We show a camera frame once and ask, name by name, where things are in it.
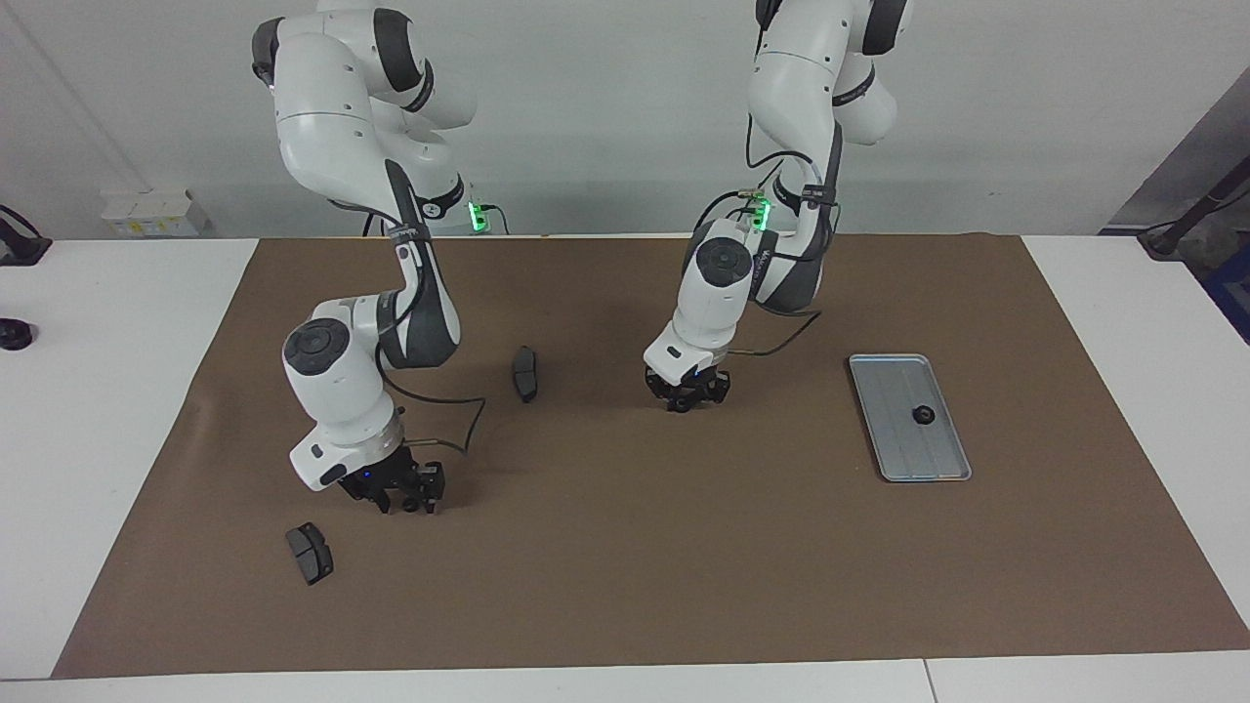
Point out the short dark brake pad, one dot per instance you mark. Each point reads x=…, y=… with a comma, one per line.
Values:
x=311, y=557

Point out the black round knob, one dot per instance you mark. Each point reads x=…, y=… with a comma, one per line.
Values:
x=14, y=335

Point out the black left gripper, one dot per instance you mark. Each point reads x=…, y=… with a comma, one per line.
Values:
x=688, y=378

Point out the black table clamp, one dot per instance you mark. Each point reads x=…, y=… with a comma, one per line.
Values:
x=20, y=249

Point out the brown table mat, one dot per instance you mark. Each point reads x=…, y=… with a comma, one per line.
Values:
x=635, y=547

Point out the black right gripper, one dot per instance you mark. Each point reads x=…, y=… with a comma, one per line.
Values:
x=391, y=476

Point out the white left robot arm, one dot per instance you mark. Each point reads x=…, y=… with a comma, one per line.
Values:
x=713, y=293

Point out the silver metal tray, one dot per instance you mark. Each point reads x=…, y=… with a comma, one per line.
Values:
x=903, y=449

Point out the blue box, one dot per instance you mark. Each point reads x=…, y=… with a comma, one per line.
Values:
x=1232, y=293

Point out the white power strip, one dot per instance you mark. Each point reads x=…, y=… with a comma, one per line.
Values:
x=146, y=217

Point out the black stand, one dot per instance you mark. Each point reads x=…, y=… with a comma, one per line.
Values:
x=1167, y=239

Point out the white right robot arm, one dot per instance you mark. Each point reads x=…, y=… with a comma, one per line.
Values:
x=332, y=146

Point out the long dark brake pad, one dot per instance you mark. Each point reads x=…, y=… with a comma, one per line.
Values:
x=525, y=376

